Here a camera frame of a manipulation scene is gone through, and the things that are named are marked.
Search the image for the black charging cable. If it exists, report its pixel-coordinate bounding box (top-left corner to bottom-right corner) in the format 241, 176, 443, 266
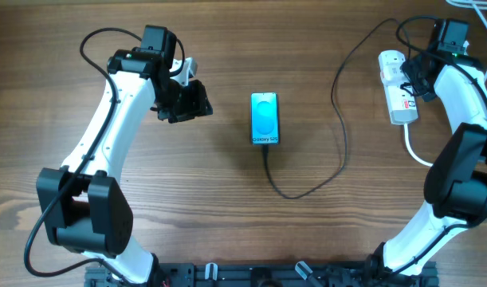
261, 17, 411, 200

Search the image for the Galaxy S25 smartphone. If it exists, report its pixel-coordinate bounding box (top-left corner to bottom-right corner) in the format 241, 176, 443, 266
250, 92, 280, 145

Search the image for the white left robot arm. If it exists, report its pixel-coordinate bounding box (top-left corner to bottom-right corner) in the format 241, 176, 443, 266
35, 26, 213, 286

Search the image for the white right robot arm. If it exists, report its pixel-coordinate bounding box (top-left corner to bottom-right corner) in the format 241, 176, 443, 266
380, 17, 487, 281

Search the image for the white power strip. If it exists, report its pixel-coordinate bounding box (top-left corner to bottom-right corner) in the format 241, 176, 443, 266
378, 50, 418, 125

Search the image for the white power strip cord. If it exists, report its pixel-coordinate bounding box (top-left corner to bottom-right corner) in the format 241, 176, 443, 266
403, 0, 487, 168

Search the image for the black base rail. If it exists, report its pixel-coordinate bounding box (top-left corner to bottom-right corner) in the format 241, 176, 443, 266
83, 261, 439, 287

